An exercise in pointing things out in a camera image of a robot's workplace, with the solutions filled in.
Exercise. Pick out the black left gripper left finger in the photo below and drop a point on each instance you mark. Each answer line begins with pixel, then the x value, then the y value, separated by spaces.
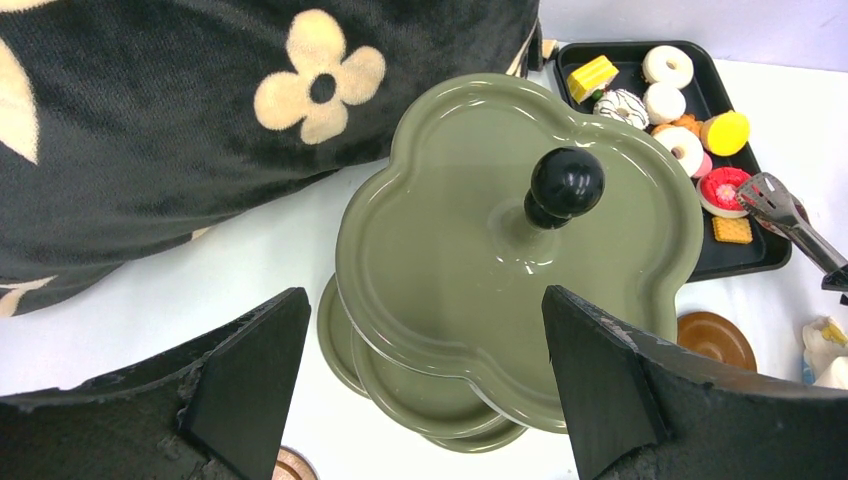
pixel 214 407

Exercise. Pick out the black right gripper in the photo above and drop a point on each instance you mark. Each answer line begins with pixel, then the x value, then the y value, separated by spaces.
pixel 837 281

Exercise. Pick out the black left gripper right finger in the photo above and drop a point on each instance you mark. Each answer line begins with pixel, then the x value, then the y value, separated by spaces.
pixel 637 406

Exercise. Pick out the metal serving tongs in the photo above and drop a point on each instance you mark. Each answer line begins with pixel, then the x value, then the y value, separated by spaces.
pixel 767 198

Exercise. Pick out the red flower donut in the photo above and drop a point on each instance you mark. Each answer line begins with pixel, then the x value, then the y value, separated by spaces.
pixel 717 192

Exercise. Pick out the yellow round macaron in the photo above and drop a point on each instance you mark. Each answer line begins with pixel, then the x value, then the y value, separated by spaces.
pixel 725 134

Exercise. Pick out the green three-tier serving stand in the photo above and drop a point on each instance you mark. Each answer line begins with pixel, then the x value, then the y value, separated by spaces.
pixel 440 269

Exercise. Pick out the brown wooden coaster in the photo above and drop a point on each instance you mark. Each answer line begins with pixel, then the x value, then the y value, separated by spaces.
pixel 715 337
pixel 291 465

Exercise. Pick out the square waffle biscuit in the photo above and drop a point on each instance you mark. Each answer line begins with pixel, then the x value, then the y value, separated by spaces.
pixel 732 230

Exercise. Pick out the pink macaron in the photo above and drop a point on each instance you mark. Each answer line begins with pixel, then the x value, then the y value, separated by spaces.
pixel 705 167

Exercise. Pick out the orange flower biscuit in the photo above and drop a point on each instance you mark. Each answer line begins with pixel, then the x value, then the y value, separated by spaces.
pixel 689 122

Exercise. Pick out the white round pastry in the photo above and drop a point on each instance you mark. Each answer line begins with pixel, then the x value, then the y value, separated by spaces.
pixel 664 103

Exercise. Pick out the black dessert tray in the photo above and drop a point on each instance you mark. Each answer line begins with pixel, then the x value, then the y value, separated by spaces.
pixel 706 97

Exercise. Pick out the white glazed donut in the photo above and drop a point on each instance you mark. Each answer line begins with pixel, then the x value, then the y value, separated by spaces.
pixel 666 63

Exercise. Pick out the chocolate striped white donut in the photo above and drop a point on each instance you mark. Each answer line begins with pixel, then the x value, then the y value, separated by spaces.
pixel 624 106

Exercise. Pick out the black floral pillow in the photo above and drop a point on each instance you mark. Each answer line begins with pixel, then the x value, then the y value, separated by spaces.
pixel 129 128

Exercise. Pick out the yellow layered cake slice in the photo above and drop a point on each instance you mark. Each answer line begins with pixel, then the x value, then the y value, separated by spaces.
pixel 595 75

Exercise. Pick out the white ring donut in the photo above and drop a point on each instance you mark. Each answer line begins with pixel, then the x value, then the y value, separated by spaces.
pixel 684 146

